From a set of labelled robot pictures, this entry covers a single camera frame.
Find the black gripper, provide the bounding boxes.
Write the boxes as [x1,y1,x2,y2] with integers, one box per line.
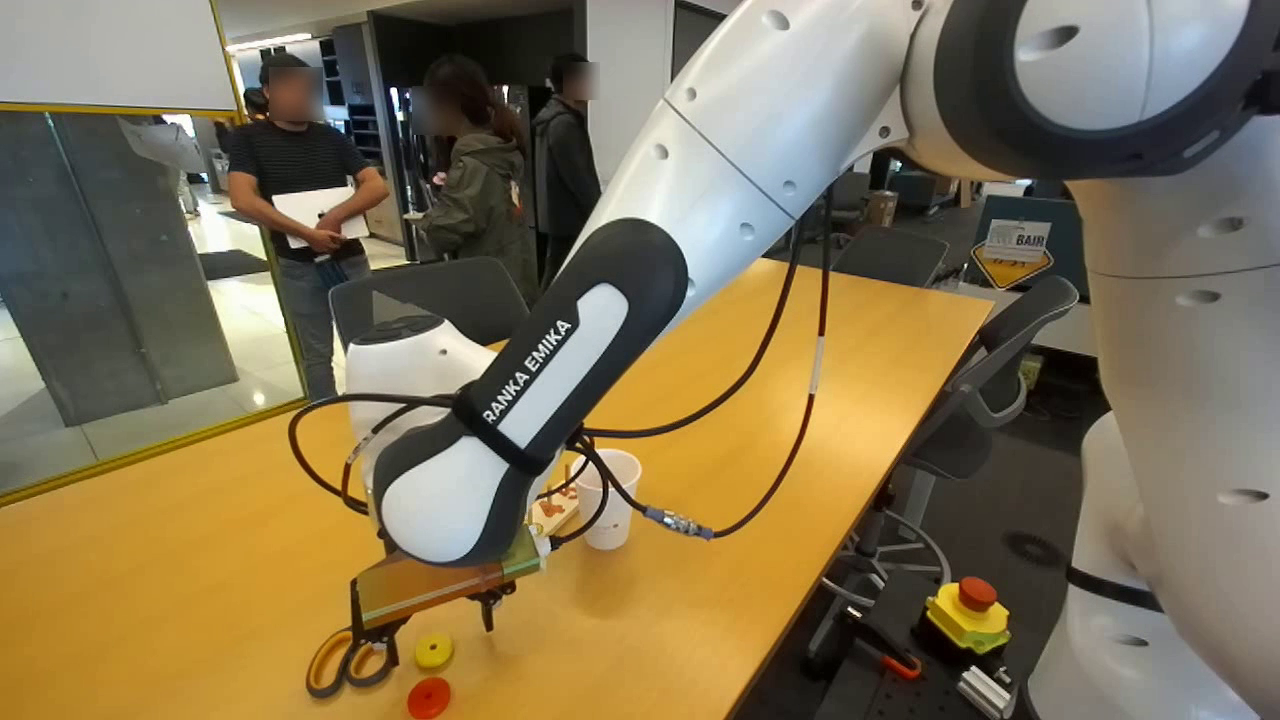
[348,580,521,674]

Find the dark grey door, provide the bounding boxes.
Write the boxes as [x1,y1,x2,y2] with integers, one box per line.
[667,0,731,83]

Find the orange plastic disc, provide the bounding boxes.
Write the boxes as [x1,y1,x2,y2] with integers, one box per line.
[403,675,455,720]

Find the shiny flat wrist camera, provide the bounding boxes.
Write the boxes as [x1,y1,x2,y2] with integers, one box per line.
[348,528,553,632]

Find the small grey table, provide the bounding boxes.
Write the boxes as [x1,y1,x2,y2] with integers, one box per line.
[1036,300,1100,359]

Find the yellow plastic disc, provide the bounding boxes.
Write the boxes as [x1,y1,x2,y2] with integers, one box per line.
[407,630,458,675]

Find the white paper cup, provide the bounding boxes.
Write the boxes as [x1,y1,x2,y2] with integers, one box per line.
[578,444,643,558]

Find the man in black t-shirt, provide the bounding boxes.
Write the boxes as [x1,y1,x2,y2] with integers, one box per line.
[218,51,394,402]

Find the yellow white sign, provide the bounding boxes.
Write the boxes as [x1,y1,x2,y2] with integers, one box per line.
[970,215,1056,293]

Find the yellow black handled scissors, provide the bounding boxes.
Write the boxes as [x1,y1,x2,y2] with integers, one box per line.
[298,621,407,705]

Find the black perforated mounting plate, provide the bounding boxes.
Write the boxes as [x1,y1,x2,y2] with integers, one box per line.
[731,532,1072,720]

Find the grey mesh chair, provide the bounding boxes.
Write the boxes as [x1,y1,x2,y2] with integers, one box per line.
[328,255,539,359]

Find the yellow framed glass partition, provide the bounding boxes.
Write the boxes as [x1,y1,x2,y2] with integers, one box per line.
[0,0,323,512]

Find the black clamp orange handle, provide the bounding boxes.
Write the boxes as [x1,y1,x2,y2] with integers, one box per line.
[794,595,929,688]

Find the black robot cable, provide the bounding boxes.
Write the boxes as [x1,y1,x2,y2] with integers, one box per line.
[283,184,839,546]

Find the blue cabinet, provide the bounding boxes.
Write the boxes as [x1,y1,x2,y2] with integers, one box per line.
[974,194,1092,314]

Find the white paper sheet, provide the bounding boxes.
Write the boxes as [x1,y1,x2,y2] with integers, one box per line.
[268,184,370,249]

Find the woman in olive jacket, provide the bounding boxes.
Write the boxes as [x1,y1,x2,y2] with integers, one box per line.
[411,51,539,295]

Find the silver metal block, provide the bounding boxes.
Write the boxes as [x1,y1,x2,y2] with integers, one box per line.
[956,659,1021,720]

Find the black office chair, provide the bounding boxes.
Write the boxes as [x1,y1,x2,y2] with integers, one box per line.
[886,271,1084,537]

